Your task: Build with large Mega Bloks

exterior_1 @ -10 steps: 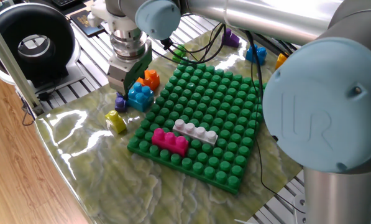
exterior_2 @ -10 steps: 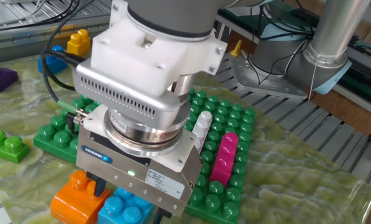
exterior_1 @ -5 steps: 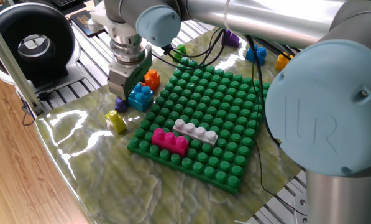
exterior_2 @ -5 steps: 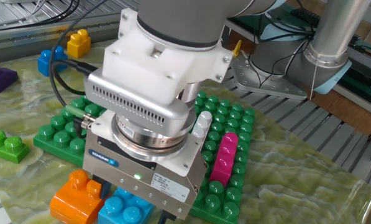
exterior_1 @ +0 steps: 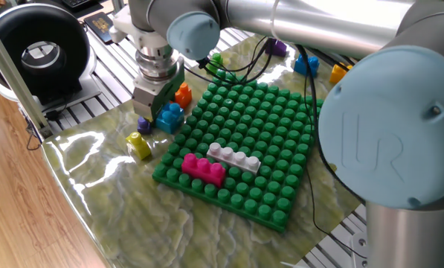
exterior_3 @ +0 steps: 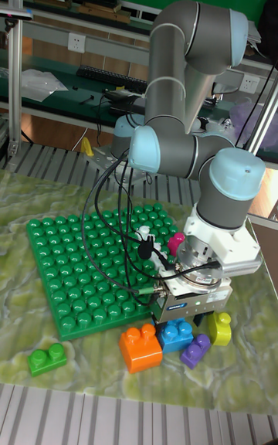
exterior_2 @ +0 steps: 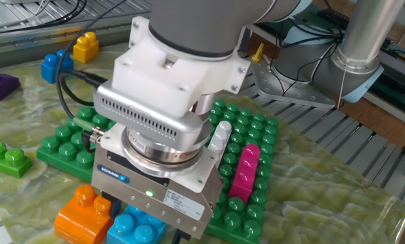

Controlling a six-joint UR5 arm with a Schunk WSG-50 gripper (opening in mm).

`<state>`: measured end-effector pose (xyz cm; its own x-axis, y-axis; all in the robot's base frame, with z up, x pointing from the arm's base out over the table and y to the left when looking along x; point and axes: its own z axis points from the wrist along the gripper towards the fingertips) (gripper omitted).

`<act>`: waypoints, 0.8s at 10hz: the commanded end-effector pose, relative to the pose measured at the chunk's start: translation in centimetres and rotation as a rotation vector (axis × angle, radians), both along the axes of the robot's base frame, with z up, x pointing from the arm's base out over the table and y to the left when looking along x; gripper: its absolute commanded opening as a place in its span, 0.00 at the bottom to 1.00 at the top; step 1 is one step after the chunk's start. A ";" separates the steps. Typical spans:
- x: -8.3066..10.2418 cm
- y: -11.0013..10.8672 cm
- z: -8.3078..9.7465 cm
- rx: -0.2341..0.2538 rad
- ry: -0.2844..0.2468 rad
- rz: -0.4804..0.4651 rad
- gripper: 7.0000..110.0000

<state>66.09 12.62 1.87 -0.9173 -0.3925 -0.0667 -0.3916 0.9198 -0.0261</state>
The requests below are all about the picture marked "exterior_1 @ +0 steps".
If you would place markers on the blue two-stud block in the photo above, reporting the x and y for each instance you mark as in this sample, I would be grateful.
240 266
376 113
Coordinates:
301 67

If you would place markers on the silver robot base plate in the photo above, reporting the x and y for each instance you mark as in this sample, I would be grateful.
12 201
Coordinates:
359 249

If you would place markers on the violet two-stud block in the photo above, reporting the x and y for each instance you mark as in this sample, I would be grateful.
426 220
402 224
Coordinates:
144 126

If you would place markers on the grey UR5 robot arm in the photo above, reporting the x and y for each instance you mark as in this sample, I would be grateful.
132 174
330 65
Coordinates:
392 123

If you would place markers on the white four-stud block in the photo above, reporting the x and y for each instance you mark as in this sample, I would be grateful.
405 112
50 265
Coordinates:
236 158

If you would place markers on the black small card device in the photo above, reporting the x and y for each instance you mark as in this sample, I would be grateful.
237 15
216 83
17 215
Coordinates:
99 26

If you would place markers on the large green studded baseplate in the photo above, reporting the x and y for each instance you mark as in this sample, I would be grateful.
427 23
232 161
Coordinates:
262 149

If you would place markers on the green marble patterned mat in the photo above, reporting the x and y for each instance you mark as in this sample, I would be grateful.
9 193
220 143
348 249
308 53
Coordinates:
132 223

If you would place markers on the silver Schunk gripper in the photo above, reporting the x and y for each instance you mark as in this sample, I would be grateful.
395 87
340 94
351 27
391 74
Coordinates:
154 97

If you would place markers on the light blue four-stud block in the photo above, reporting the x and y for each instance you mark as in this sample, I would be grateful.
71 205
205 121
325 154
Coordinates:
169 119

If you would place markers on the dark purple single-stud block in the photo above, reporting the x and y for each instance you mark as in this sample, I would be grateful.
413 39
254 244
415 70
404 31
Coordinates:
279 50

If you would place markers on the yellow two-stud block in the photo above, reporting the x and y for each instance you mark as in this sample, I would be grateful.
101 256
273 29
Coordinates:
337 74

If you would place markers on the pink three-stud block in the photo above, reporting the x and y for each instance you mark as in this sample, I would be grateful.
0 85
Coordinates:
203 171

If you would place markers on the yellow-green single-stud block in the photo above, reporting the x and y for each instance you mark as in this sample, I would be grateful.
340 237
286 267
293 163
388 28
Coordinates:
139 146

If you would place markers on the aluminium frame post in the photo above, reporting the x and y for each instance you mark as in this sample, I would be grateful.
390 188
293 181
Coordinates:
13 74

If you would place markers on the bright green two-stud block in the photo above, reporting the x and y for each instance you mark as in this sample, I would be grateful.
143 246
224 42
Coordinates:
216 61

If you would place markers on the black keyboard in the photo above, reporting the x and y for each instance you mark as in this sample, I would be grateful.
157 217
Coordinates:
76 3

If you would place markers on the orange two-stud block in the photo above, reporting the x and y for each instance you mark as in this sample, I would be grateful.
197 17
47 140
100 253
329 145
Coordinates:
183 97

